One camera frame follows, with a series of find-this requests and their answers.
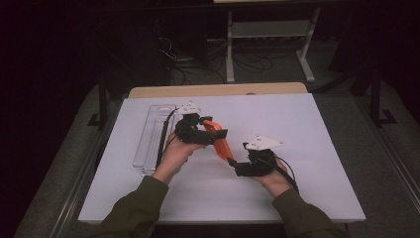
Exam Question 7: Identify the wooden table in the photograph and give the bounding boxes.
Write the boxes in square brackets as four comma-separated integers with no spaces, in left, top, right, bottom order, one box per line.
[128,81,309,99]

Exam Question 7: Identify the tangle of floor cables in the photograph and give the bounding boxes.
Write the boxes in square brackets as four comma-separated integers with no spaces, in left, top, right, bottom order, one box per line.
[157,35,298,86]

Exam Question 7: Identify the black metal stand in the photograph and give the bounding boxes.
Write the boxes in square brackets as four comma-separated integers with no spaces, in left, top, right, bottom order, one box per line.
[368,64,399,127]
[87,74,111,128]

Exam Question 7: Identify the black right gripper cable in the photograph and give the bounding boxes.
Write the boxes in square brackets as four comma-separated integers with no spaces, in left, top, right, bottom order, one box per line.
[273,155,300,194]

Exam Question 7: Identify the orange phone case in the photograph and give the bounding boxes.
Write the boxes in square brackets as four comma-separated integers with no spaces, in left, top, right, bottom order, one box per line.
[202,119,236,162]

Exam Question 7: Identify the white metal desk frame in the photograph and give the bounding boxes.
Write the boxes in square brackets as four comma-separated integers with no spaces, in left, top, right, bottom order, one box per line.
[212,0,321,83]

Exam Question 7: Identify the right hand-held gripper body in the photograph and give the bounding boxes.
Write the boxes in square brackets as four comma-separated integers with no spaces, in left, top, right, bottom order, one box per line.
[235,134,285,178]

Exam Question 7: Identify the clear plastic packaging tray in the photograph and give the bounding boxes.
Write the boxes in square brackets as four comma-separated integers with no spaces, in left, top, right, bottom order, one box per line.
[133,104,178,177]

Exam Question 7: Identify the person's right hand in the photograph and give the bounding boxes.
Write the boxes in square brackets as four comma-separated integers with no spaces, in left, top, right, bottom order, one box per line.
[252,167,294,198]

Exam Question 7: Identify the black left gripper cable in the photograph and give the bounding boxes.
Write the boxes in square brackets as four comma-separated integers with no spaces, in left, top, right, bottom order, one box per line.
[155,108,179,168]

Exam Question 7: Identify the person's left hand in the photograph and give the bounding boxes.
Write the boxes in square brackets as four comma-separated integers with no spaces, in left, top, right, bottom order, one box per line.
[152,132,206,185]

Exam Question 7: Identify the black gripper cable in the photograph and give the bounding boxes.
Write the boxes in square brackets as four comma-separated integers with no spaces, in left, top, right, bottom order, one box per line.
[273,155,300,194]
[155,108,179,168]

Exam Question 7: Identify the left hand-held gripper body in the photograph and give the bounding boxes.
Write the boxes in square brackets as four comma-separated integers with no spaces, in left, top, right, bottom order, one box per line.
[173,100,217,147]

